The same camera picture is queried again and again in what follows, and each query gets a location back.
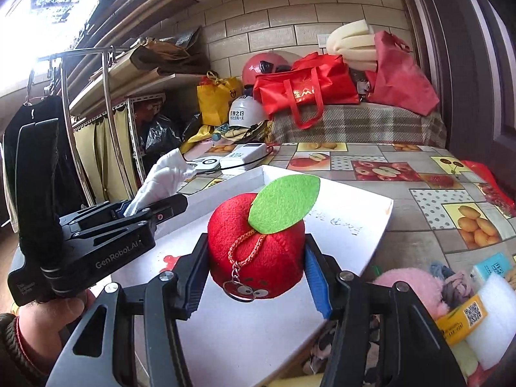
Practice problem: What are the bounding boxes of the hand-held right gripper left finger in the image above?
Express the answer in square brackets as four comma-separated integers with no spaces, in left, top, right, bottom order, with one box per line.
[45,232,210,387]

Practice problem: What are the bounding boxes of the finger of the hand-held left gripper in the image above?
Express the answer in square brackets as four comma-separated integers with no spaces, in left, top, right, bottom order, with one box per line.
[60,200,134,230]
[70,193,189,243]

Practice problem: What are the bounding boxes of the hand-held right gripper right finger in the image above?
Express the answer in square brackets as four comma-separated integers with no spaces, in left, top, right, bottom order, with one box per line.
[304,236,468,387]

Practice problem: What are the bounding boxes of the white cloth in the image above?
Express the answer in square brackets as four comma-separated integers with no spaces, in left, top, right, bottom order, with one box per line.
[124,148,198,217]

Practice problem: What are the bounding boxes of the red apple plush toy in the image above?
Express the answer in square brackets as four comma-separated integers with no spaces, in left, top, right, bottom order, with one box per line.
[207,174,322,303]

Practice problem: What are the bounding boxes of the white cardboard box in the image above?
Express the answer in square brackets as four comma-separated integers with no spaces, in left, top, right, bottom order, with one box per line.
[111,164,394,387]

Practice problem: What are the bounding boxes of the pink plush toy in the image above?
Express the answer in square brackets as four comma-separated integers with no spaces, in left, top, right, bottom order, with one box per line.
[371,269,449,319]

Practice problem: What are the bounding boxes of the person's left forearm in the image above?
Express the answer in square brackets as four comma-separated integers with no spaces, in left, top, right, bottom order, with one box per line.
[0,312,53,387]

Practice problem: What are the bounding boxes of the person's left hand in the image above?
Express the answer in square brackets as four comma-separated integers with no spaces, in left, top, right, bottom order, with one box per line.
[18,288,95,367]

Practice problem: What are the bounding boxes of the shelf with yellow curtain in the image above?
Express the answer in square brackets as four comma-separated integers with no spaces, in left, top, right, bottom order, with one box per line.
[68,93,166,202]

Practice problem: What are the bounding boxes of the white round device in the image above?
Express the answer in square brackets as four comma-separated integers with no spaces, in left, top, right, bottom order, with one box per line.
[193,157,222,175]

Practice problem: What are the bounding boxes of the black hanging garment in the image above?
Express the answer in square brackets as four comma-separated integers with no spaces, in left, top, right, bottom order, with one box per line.
[2,97,87,234]

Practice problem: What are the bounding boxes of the leopard print cloth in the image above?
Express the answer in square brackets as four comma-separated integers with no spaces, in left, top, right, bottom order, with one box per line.
[302,314,380,375]

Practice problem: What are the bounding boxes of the black plastic bag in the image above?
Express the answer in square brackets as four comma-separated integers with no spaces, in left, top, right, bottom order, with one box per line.
[145,115,182,154]

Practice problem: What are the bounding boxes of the yellow raincoat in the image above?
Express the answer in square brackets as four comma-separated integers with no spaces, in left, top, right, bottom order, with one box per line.
[179,125,234,154]

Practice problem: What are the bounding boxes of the white power bank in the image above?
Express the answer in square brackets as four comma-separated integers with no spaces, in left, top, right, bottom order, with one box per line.
[220,142,269,176]

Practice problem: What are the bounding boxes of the metal clothes rack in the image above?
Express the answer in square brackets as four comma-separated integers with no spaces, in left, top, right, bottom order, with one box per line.
[26,44,140,210]

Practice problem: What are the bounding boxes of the yellow shopping bag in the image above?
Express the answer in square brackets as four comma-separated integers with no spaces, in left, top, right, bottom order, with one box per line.
[197,72,243,126]

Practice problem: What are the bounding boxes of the fruit print tablecloth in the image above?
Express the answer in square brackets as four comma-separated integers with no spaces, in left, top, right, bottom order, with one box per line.
[177,142,516,387]

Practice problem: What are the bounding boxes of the white helmet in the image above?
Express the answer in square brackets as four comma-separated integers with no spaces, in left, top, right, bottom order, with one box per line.
[228,94,269,128]

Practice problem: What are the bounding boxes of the stack of wooden boards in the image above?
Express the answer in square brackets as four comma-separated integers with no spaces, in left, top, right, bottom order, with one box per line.
[68,58,202,115]

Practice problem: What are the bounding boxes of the grey purple plush toy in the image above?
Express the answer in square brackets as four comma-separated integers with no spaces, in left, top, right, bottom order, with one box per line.
[429,261,476,311]

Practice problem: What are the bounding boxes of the yellow packet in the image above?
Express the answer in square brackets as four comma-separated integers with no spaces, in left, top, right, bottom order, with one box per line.
[435,294,488,347]

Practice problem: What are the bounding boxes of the brown paper bags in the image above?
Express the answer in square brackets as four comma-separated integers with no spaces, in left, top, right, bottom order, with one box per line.
[129,38,210,75]

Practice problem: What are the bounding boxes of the plaid blanket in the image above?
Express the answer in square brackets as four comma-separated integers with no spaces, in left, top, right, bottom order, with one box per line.
[268,103,448,148]

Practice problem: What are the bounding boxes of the red helmet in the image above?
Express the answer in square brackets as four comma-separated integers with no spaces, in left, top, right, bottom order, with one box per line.
[242,53,292,86]

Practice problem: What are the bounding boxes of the teal packet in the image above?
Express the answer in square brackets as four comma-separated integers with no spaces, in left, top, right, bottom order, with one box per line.
[471,252,514,283]

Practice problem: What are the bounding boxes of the red tote bag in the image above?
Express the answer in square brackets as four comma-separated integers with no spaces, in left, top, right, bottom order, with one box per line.
[253,52,360,130]

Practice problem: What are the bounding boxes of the white foam block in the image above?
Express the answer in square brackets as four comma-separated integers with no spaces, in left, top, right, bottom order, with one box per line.
[465,274,516,372]

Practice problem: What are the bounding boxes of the red plastic bag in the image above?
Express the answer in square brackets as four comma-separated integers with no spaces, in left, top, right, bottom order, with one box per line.
[460,160,516,218]

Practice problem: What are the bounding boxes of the red cloth bag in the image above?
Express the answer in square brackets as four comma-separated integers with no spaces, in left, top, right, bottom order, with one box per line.
[365,30,440,115]

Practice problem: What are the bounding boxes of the cream foam roll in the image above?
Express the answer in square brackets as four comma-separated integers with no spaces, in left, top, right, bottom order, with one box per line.
[326,22,380,71]

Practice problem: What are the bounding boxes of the brown door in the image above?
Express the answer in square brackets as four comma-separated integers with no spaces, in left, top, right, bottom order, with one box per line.
[389,0,516,178]

